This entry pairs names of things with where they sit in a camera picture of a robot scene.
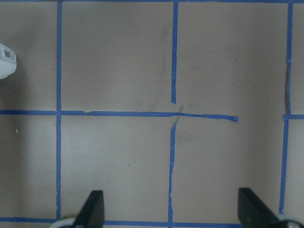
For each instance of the clear tennis ball can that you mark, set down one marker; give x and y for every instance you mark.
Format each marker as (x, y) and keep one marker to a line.
(8, 62)

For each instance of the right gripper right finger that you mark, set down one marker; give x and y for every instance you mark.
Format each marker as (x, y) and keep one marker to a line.
(254, 213)

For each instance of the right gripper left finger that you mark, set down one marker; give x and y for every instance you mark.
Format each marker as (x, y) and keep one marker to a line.
(91, 214)

